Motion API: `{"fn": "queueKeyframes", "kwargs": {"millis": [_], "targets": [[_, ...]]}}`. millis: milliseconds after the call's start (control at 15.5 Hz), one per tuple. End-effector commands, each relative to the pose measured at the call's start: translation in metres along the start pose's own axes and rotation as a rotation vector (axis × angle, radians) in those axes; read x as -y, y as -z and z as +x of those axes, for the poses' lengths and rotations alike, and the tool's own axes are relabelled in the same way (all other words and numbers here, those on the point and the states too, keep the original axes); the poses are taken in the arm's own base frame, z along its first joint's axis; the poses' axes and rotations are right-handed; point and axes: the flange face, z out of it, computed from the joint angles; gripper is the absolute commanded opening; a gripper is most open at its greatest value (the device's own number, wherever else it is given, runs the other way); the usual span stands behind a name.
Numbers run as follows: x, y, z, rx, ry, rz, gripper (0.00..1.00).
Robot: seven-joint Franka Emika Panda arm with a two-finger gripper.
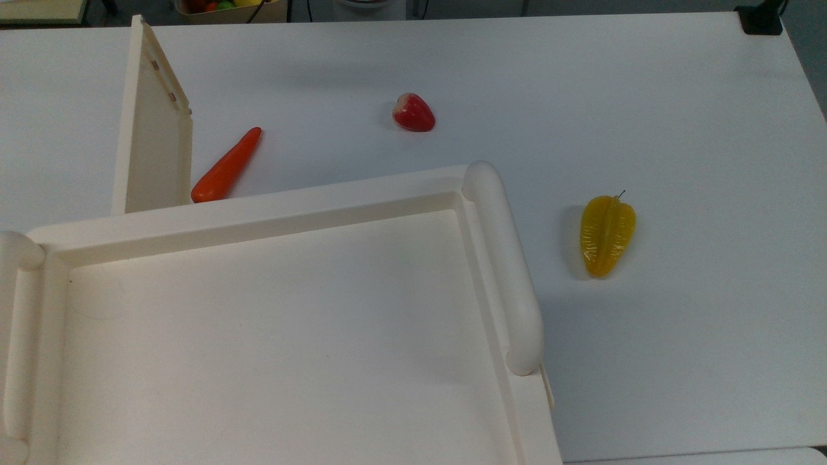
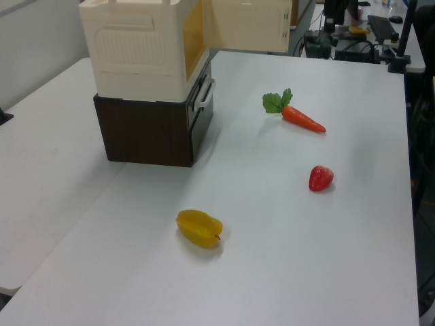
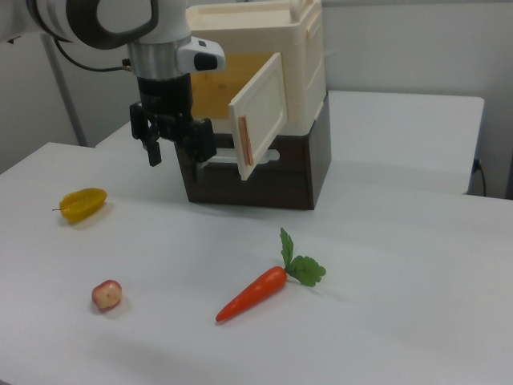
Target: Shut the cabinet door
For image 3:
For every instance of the orange toy carrot green leaves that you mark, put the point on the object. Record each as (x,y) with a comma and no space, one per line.
(252,294)

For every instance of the dark brown wooden drawer box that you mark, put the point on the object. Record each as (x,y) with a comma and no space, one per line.
(280,184)

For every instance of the cream cabinet door copper strip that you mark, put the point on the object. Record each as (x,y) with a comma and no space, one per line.
(262,112)

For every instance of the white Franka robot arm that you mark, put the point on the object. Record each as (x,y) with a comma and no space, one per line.
(80,16)

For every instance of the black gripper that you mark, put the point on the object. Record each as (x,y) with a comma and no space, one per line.
(164,94)

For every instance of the yellow toy starfruit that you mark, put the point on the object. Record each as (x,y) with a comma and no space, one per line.
(82,203)

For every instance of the cream plastic toy cabinet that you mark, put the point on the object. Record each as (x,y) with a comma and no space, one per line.
(302,60)

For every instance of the red toy strawberry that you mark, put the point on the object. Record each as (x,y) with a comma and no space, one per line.
(106,294)

